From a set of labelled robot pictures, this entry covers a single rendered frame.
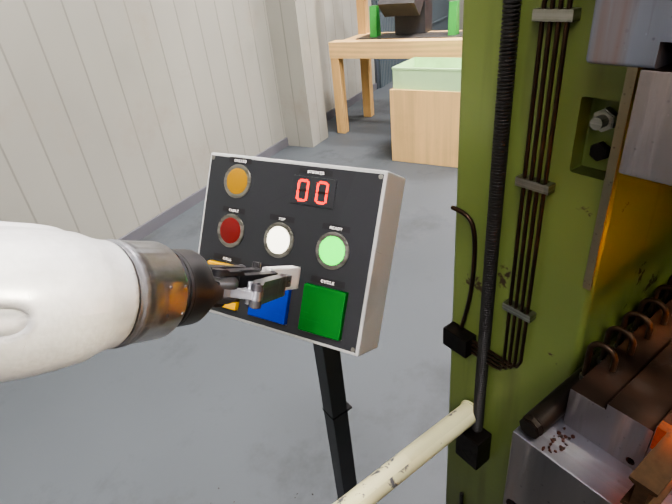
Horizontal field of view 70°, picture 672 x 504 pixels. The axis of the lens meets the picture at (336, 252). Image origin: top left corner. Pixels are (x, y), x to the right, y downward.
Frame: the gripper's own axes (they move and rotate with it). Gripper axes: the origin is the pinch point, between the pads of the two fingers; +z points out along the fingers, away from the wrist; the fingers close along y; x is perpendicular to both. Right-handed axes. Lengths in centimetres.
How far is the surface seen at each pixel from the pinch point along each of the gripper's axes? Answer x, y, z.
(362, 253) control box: 4.1, 5.1, 13.1
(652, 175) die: 17.2, 38.1, -0.7
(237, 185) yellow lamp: 11.4, -19.6, 12.7
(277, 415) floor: -71, -58, 102
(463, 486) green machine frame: -53, 18, 69
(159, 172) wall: 18, -229, 185
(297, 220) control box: 7.3, -7.0, 13.1
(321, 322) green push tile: -7.5, 0.4, 12.4
